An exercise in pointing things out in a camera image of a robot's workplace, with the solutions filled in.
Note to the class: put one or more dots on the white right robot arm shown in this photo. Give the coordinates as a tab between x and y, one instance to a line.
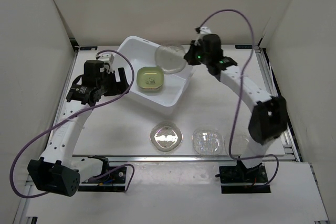
268	113

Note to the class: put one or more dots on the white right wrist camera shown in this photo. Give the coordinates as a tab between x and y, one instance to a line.
201	32

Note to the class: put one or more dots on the blue label right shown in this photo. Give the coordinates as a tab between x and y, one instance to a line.
243	46

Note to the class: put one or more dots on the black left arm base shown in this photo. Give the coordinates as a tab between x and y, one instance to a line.
113	182

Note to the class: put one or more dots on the clear iridescent square plate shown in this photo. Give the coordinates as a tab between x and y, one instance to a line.
166	136

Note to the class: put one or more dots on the clear textured glass plate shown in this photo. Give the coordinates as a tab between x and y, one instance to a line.
207	142

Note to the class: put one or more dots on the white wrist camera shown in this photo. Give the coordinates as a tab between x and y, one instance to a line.
201	32
107	58

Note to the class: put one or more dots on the blue label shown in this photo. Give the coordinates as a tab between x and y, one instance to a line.
243	46
88	48

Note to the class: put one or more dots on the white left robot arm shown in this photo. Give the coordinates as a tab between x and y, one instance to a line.
55	171

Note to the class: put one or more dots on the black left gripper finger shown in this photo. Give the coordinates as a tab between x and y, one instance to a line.
114	87
122	84

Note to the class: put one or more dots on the blue label left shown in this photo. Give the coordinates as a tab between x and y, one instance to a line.
88	48

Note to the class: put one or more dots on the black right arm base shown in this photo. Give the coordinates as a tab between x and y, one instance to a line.
233	181

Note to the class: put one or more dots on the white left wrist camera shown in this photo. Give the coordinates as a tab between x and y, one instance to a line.
107	58

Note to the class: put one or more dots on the clear smoky oval plate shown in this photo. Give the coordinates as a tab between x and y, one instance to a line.
170	58

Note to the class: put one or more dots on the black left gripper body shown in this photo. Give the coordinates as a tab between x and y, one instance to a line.
102	83

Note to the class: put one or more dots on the purple panda plate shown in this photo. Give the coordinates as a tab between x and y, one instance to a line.
150	91

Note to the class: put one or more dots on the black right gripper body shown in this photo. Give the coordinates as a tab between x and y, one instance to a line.
205	59

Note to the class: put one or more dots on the clear frosted flat plate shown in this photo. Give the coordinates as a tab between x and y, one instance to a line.
239	143

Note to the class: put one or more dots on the green panda plate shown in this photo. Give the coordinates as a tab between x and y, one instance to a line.
150	78

